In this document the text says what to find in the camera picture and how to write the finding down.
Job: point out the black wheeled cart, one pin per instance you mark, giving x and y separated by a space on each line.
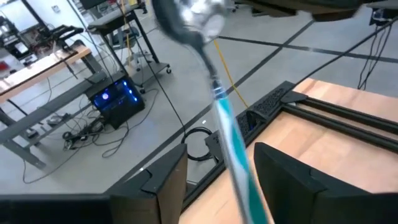
124 18

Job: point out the black computer blue lights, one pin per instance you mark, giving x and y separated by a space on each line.
118 99

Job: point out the black metal table frame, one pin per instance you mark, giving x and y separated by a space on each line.
342 124

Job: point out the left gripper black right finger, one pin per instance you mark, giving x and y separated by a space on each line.
326 202

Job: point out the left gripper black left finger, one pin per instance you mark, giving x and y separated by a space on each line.
93 208

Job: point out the teal white toothbrush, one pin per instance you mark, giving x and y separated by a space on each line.
231 130

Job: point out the wooden top workbench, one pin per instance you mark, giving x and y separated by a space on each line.
40 68

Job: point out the gray metal bench frame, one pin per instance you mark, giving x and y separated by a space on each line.
46 107

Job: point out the black equipment case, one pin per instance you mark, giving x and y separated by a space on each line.
214 144

